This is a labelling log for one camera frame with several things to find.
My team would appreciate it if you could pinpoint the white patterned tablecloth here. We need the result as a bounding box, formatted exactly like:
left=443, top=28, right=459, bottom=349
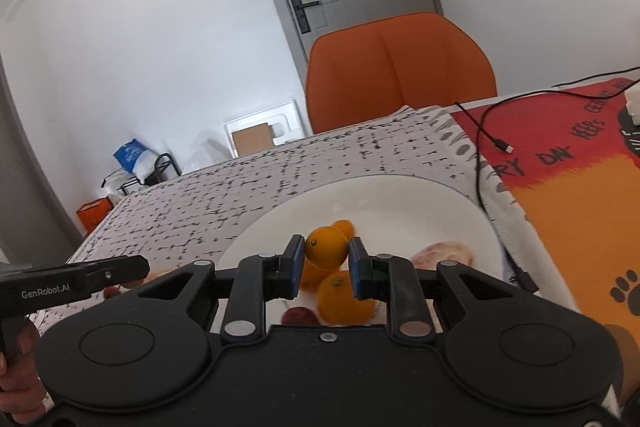
left=30, top=104, right=583, bottom=338

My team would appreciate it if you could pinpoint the large orange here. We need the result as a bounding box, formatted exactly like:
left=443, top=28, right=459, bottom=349
left=317, top=272, right=382, bottom=325

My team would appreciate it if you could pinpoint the black cable with plug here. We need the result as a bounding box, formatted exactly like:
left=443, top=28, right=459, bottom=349
left=454, top=101, right=514, bottom=154

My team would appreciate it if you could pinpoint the dark red plum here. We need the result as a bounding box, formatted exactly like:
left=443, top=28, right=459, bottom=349
left=281, top=307, right=321, bottom=327

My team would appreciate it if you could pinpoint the white ceramic bowl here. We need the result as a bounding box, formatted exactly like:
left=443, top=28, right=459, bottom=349
left=215, top=175, right=503, bottom=338

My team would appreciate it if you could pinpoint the white charger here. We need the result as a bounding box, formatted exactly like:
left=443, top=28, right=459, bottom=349
left=620, top=79, right=640, bottom=128

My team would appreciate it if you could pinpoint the black shoe rack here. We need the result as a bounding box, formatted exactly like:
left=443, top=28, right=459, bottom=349
left=102, top=152, right=181, bottom=198

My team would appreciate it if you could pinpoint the white foam box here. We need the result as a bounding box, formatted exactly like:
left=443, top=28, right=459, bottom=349
left=222, top=99, right=303, bottom=158

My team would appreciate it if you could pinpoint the peeled pomelo piece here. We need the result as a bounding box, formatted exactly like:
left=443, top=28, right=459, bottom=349
left=411, top=241, right=475, bottom=280

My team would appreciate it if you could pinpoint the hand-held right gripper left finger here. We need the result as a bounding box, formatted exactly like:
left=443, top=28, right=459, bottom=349
left=115, top=234, right=305, bottom=341

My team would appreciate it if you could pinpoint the brown cardboard box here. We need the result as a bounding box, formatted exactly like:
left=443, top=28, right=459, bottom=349
left=231, top=123, right=275, bottom=156

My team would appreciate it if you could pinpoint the black door handle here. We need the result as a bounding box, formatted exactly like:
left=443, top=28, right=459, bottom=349
left=290, top=0, right=321, bottom=32

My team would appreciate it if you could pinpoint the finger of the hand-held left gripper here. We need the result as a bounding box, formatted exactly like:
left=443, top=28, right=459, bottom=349
left=84, top=255, right=151, bottom=296

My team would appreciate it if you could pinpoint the red orange printed mat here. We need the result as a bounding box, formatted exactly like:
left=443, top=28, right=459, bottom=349
left=450, top=77, right=640, bottom=408

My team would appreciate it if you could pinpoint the orange paper box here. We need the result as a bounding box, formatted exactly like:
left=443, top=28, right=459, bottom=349
left=76, top=198, right=113, bottom=233

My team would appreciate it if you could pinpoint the orange chair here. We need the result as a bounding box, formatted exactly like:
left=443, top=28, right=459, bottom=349
left=305, top=12, right=498, bottom=135

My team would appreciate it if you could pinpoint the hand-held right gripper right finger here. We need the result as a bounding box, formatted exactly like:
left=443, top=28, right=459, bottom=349
left=348, top=237, right=541, bottom=341

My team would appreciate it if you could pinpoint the blue plastic bag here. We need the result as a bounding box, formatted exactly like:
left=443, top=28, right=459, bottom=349
left=112, top=139, right=151, bottom=172

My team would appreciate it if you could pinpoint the medium orange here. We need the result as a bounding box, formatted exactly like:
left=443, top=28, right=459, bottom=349
left=299, top=257, right=331, bottom=293

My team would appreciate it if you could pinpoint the person's left hand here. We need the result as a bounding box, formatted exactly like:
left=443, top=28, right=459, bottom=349
left=0, top=322, right=49, bottom=426

